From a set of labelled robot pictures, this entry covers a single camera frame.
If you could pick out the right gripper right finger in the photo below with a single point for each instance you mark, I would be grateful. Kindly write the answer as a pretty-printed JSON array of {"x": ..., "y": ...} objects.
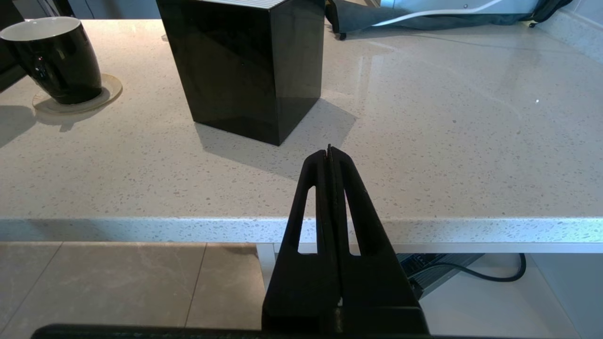
[{"x": 377, "y": 287}]

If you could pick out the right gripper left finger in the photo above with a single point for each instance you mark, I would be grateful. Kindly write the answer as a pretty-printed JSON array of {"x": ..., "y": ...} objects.
[{"x": 301, "y": 292}]

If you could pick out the black power strip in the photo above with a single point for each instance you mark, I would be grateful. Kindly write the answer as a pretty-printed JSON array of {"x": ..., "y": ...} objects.
[{"x": 424, "y": 270}]

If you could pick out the black tissue box white lid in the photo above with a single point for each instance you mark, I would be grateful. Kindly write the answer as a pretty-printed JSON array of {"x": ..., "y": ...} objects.
[{"x": 235, "y": 70}]

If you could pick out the dark gray cloth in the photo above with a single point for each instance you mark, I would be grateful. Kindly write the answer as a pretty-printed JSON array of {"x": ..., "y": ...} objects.
[{"x": 358, "y": 21}]

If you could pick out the round translucent coaster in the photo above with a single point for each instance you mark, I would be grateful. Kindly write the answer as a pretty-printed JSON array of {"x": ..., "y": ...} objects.
[{"x": 110, "y": 94}]

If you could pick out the black mug white inside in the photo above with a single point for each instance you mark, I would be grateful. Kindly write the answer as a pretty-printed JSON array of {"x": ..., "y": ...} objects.
[{"x": 66, "y": 61}]

